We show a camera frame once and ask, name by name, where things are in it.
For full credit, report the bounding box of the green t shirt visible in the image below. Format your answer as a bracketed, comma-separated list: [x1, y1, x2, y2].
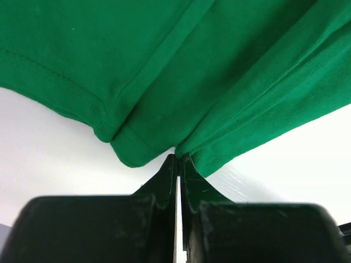
[1, 1, 350, 176]

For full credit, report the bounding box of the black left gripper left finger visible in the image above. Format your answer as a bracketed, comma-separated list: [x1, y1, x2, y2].
[5, 155, 177, 263]

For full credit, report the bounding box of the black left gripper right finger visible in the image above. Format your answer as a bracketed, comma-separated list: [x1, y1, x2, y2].
[178, 156, 348, 263]

